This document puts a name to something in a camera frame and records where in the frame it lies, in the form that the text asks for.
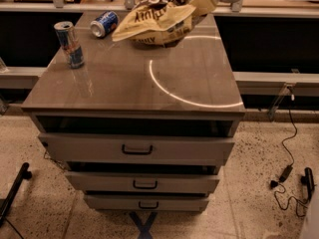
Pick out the top grey drawer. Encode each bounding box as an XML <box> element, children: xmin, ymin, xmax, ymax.
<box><xmin>39</xmin><ymin>133</ymin><xmax>234</xmax><ymax>166</ymax></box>

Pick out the grey drawer cabinet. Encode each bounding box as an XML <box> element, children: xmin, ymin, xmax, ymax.
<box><xmin>23</xmin><ymin>13</ymin><xmax>245</xmax><ymax>198</ymax></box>

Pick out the blue soda can lying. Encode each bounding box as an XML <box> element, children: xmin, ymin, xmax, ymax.
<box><xmin>90</xmin><ymin>11</ymin><xmax>119</xmax><ymax>38</ymax></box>

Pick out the black left stand leg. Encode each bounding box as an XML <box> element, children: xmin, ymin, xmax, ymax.
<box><xmin>0</xmin><ymin>162</ymin><xmax>32</xmax><ymax>226</ymax></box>

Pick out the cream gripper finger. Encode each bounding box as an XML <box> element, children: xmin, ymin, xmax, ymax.
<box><xmin>189</xmin><ymin>0</ymin><xmax>219</xmax><ymax>17</ymax></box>

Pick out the black power cable with adapter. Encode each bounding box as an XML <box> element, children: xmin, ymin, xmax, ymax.
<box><xmin>269</xmin><ymin>93</ymin><xmax>312</xmax><ymax>218</ymax></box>

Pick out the brown chip bag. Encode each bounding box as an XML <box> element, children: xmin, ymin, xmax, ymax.
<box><xmin>112</xmin><ymin>0</ymin><xmax>195</xmax><ymax>46</ymax></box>

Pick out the black right stand leg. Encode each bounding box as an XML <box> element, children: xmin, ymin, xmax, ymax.
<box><xmin>301</xmin><ymin>167</ymin><xmax>315</xmax><ymax>200</ymax></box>

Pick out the bottom grey drawer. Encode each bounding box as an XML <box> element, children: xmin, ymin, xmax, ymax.
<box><xmin>84</xmin><ymin>195</ymin><xmax>208</xmax><ymax>212</ymax></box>

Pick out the black stand leg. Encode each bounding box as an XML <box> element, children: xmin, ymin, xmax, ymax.
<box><xmin>0</xmin><ymin>162</ymin><xmax>32</xmax><ymax>226</ymax></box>
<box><xmin>301</xmin><ymin>167</ymin><xmax>315</xmax><ymax>200</ymax></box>

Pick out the grey drawer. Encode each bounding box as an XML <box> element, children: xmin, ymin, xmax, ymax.
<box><xmin>66</xmin><ymin>171</ymin><xmax>219</xmax><ymax>194</ymax></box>
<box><xmin>84</xmin><ymin>195</ymin><xmax>208</xmax><ymax>212</ymax></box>
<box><xmin>39</xmin><ymin>133</ymin><xmax>234</xmax><ymax>166</ymax></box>

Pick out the redbull can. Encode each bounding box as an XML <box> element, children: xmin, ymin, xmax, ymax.
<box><xmin>54</xmin><ymin>21</ymin><xmax>84</xmax><ymax>69</ymax></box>

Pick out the middle grey drawer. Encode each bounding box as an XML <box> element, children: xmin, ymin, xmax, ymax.
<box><xmin>66</xmin><ymin>171</ymin><xmax>219</xmax><ymax>194</ymax></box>

